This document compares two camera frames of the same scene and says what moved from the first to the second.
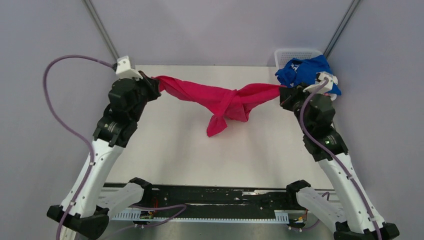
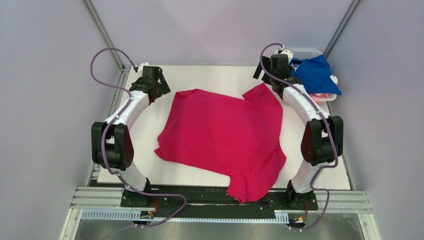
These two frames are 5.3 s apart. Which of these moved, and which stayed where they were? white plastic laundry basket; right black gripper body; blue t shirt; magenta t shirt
Moved: right black gripper body; magenta t shirt
Stayed: white plastic laundry basket; blue t shirt
